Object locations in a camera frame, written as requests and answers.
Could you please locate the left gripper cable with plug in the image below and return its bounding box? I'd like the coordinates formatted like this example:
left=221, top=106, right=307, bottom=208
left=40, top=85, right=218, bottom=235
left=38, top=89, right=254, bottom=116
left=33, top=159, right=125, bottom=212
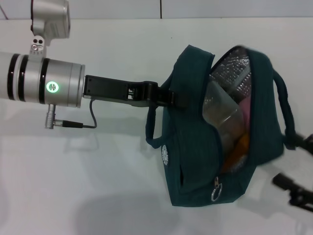
left=44, top=97, right=97, bottom=130

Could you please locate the clear container with blue rim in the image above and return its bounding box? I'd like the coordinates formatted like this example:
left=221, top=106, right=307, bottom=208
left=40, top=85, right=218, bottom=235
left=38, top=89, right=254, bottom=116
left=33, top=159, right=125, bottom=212
left=202, top=82, right=245, bottom=147

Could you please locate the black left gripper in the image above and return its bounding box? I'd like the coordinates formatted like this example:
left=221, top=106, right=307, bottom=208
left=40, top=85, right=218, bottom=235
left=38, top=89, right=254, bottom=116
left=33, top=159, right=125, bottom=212
left=83, top=75, right=190, bottom=109

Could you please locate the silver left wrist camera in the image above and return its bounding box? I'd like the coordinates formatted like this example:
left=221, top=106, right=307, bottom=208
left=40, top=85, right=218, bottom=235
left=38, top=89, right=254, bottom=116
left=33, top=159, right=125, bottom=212
left=30, top=0, right=71, bottom=59

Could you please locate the pink peach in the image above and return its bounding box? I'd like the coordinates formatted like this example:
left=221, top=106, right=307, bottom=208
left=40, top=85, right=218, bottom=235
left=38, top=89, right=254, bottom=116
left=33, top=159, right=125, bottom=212
left=241, top=94, right=252, bottom=130

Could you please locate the yellow banana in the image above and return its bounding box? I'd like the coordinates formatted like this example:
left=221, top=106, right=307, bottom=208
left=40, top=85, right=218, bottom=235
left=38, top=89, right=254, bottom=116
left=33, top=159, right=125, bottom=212
left=224, top=133, right=250, bottom=169

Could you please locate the dark teal insulated lunch bag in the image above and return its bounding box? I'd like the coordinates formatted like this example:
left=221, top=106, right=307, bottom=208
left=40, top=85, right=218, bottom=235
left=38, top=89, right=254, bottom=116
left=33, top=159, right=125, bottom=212
left=145, top=44, right=300, bottom=209

